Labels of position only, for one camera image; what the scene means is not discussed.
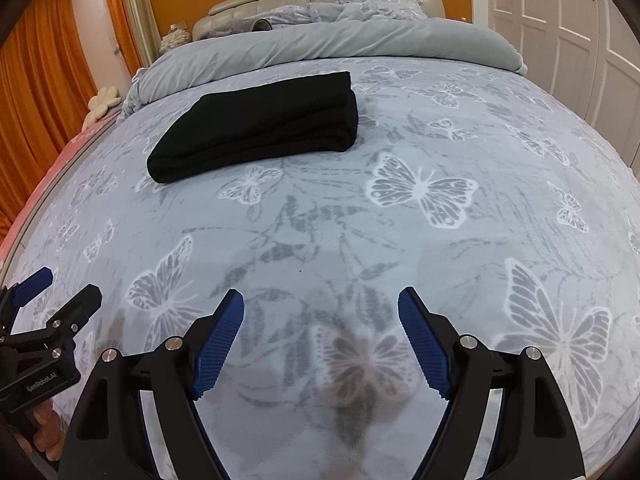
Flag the grey duvet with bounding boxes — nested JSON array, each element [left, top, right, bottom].
[[120, 2, 530, 116]]

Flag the pink window seat cushion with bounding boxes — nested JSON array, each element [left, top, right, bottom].
[[0, 110, 126, 241]]

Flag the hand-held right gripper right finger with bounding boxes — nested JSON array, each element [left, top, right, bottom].
[[397, 286, 588, 480]]

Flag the butterfly print bed blanket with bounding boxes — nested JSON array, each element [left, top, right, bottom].
[[0, 55, 640, 480]]

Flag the white bedside ornament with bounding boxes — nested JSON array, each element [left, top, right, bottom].
[[160, 21, 193, 56]]

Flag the person's left hand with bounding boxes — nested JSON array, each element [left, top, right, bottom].
[[27, 395, 71, 453]]

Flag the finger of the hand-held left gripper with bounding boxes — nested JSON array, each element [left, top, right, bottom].
[[0, 284, 103, 359], [0, 266, 55, 318]]

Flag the white wardrobe doors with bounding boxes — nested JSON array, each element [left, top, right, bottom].
[[487, 0, 640, 181]]

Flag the cream flower-shaped cushion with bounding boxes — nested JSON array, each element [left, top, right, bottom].
[[82, 86, 123, 128]]

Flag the beige padded bed headboard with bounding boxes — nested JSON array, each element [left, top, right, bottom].
[[192, 0, 447, 41]]

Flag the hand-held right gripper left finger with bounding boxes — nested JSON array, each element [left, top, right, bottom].
[[59, 288, 246, 480]]

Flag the orange curtain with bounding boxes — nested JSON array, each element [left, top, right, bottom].
[[0, 0, 143, 256]]

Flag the black pants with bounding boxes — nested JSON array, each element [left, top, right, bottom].
[[146, 71, 360, 184]]

